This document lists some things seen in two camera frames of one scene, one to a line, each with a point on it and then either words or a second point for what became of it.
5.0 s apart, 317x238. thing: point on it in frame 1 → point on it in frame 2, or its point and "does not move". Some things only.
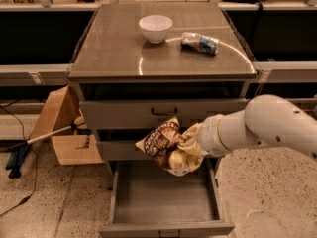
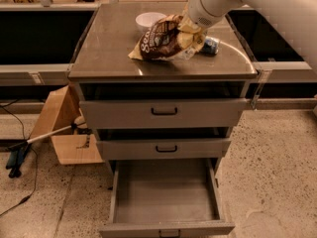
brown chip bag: x=161 y=145 → x=159 y=42
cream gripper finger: x=191 y=150 → x=198 y=39
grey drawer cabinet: x=142 y=63 does not move
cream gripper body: x=208 y=135 → x=200 y=12
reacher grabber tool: x=18 y=152 does not move
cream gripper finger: x=193 y=132 → x=187 y=21
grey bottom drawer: x=150 y=201 does not move
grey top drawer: x=150 y=113 does not move
